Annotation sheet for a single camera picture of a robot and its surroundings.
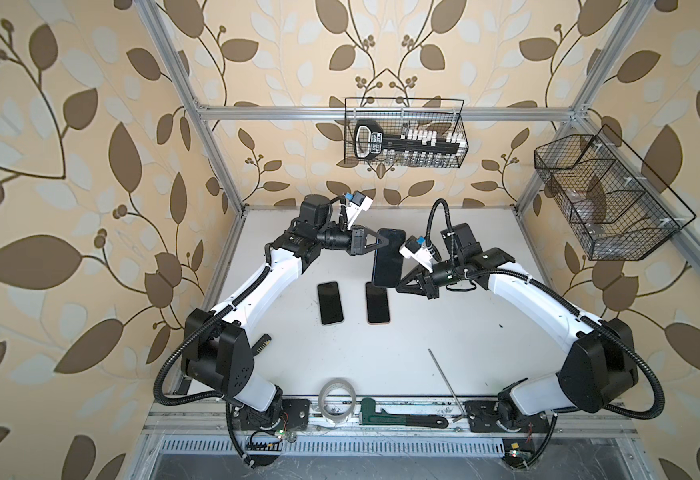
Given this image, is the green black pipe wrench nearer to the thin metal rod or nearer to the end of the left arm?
the thin metal rod

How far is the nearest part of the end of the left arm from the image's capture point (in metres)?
0.66

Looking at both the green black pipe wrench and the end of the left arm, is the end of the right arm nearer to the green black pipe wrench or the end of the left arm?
the end of the left arm

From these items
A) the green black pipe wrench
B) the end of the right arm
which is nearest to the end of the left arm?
the end of the right arm

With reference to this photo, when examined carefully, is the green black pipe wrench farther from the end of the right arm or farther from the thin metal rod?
the end of the right arm
